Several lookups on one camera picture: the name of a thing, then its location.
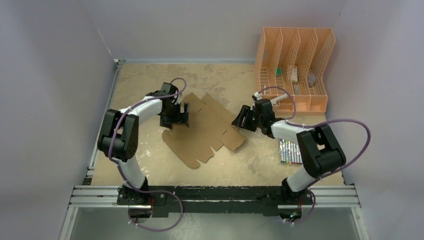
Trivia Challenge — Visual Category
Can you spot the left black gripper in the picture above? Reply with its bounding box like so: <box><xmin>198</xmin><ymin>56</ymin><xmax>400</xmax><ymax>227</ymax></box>
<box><xmin>161</xmin><ymin>102</ymin><xmax>189</xmax><ymax>130</ymax></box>

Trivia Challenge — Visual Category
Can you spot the brown cardboard box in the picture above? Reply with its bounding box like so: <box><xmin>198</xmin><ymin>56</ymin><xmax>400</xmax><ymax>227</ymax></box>
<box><xmin>162</xmin><ymin>92</ymin><xmax>246</xmax><ymax>169</ymax></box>

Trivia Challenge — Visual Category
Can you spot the pack of coloured markers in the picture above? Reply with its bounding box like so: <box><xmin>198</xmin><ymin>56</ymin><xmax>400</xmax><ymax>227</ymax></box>
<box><xmin>279</xmin><ymin>139</ymin><xmax>303</xmax><ymax>165</ymax></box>

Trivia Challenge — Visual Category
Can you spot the orange plastic file organizer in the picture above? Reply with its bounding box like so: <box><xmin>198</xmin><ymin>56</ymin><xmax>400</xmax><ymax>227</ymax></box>
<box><xmin>254</xmin><ymin>27</ymin><xmax>336</xmax><ymax>115</ymax></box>

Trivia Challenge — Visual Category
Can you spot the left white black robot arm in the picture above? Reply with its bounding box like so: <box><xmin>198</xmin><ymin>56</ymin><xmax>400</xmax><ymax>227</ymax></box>
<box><xmin>97</xmin><ymin>82</ymin><xmax>190</xmax><ymax>205</ymax></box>

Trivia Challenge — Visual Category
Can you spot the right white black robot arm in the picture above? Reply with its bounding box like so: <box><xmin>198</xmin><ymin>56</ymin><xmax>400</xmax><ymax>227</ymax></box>
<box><xmin>231</xmin><ymin>98</ymin><xmax>347</xmax><ymax>204</ymax></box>

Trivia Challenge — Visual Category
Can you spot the small carton box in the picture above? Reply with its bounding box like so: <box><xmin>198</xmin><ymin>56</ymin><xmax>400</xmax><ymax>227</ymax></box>
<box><xmin>290</xmin><ymin>65</ymin><xmax>298</xmax><ymax>84</ymax></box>

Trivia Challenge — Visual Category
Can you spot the white tool in organizer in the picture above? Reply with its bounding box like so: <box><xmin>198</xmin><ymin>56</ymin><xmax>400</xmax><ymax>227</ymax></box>
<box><xmin>270</xmin><ymin>93</ymin><xmax>288</xmax><ymax>106</ymax></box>

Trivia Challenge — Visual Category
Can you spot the small clear tube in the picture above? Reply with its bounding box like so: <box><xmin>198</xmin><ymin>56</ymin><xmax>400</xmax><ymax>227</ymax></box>
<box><xmin>293</xmin><ymin>84</ymin><xmax>301</xmax><ymax>95</ymax></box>

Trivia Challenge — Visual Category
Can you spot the grey round container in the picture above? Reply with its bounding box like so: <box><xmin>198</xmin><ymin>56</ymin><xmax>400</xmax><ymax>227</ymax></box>
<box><xmin>306</xmin><ymin>72</ymin><xmax>318</xmax><ymax>88</ymax></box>

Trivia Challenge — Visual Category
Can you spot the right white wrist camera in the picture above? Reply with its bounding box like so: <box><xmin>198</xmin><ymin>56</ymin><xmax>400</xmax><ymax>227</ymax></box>
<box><xmin>252</xmin><ymin>92</ymin><xmax>262</xmax><ymax>101</ymax></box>

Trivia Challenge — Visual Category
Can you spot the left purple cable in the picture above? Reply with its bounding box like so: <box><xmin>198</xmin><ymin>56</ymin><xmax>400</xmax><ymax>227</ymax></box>
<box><xmin>107</xmin><ymin>77</ymin><xmax>188</xmax><ymax>233</ymax></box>

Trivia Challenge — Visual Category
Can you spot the purple cable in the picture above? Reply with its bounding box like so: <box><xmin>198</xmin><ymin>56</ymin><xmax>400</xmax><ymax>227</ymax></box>
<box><xmin>107</xmin><ymin>77</ymin><xmax>188</xmax><ymax>233</ymax></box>
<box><xmin>256</xmin><ymin>86</ymin><xmax>372</xmax><ymax>226</ymax></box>

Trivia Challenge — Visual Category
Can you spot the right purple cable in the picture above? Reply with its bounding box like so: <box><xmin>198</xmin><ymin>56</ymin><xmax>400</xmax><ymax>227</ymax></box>
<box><xmin>256</xmin><ymin>86</ymin><xmax>372</xmax><ymax>226</ymax></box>

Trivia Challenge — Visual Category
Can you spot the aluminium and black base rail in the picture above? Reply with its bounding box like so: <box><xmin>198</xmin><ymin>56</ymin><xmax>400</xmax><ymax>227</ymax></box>
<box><xmin>59</xmin><ymin>59</ymin><xmax>370</xmax><ymax>240</ymax></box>

